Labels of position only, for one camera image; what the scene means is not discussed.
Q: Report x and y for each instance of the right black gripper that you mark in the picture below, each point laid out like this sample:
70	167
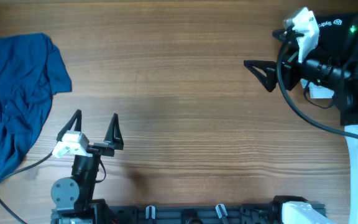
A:
284	73

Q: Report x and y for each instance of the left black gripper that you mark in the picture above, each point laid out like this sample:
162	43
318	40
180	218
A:
97	148

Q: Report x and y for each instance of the black t-shirt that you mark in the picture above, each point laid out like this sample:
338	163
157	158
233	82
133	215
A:
338	37

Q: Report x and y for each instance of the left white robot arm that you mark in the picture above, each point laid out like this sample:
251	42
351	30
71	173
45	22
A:
73	195

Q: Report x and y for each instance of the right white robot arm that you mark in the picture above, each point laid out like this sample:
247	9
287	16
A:
347	104

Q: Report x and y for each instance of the grey folded garment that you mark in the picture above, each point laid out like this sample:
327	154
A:
315	91

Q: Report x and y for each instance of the teal blue shirt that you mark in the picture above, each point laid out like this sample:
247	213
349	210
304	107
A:
32	71

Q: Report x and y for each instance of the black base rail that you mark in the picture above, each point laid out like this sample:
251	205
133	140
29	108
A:
244	214

